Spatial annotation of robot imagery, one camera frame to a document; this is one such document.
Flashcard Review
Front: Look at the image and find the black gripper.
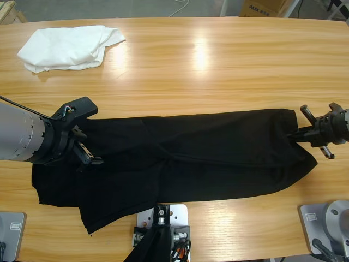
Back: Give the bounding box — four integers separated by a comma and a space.
287, 102, 347, 159
32, 119, 105, 173

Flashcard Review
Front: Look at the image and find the black t-shirt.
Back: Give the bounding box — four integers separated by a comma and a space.
31, 108, 319, 235

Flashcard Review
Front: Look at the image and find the white folded garment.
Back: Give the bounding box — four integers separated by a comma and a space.
16, 25, 127, 74

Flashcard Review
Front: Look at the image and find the cardboard box with blue print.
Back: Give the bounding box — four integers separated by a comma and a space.
239, 0, 294, 17

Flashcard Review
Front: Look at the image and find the wooden pallet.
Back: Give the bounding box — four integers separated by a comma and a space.
0, 0, 28, 25

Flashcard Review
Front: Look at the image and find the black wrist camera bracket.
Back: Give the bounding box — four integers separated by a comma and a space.
51, 96, 99, 129

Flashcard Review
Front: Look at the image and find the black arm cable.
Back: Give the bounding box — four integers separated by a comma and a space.
0, 94, 54, 120

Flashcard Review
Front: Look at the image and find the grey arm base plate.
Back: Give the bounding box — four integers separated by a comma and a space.
0, 211, 27, 262
299, 199, 349, 257

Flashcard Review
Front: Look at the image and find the white mount plate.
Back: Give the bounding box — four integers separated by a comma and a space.
136, 203, 190, 246

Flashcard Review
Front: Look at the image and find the black camera post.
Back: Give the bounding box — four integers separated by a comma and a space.
125, 203, 172, 262

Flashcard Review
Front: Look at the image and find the orange cable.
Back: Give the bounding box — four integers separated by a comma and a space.
171, 241, 191, 262

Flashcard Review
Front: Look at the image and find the white slanted frame leg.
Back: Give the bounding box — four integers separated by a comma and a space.
283, 0, 303, 19

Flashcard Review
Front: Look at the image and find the black chair frame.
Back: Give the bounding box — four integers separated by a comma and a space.
326, 0, 349, 21

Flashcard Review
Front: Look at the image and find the white metal post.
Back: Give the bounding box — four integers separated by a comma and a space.
219, 0, 232, 17

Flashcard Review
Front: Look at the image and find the white floor cable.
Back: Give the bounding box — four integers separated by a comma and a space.
167, 0, 191, 17

